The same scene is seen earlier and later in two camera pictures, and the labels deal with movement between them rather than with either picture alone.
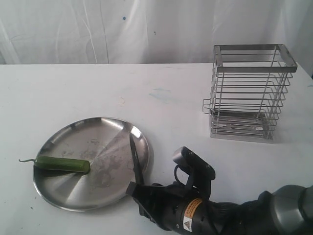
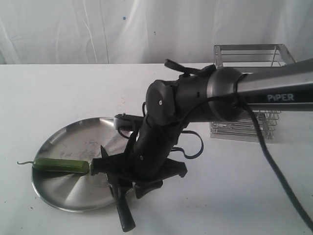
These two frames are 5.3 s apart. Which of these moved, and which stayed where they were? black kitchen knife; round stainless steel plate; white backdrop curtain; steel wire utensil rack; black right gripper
Moved: black right gripper; black kitchen knife
Stayed: round stainless steel plate; white backdrop curtain; steel wire utensil rack
